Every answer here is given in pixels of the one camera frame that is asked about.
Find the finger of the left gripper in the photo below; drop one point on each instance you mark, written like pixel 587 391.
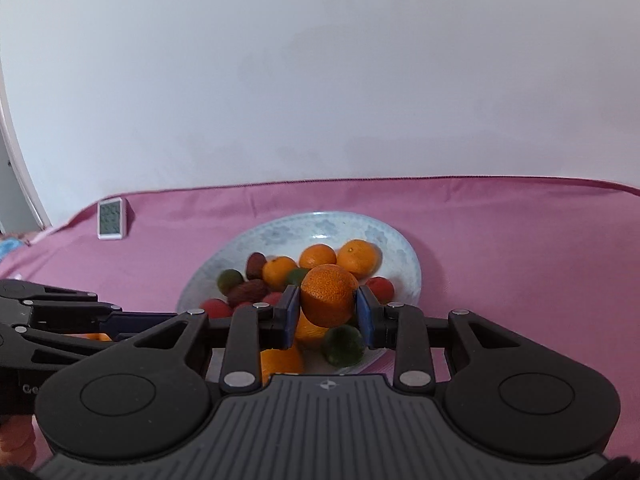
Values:
pixel 70 312

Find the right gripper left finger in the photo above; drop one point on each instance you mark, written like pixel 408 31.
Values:
pixel 252 329

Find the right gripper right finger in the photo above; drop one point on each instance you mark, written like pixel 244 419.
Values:
pixel 400 328

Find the pink floral tablecloth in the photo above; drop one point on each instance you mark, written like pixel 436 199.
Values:
pixel 554 260

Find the white digital clock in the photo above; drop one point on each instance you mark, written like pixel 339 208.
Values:
pixel 112 219

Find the front orange in bowl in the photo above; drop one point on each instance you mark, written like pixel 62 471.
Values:
pixel 360 258

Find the window frame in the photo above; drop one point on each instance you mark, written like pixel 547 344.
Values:
pixel 18 164

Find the dark green lime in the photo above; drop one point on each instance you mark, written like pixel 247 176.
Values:
pixel 343 346

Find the person's left hand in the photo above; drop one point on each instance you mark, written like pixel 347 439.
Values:
pixel 17 442

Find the mandarin orange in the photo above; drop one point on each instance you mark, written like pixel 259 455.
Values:
pixel 328 295

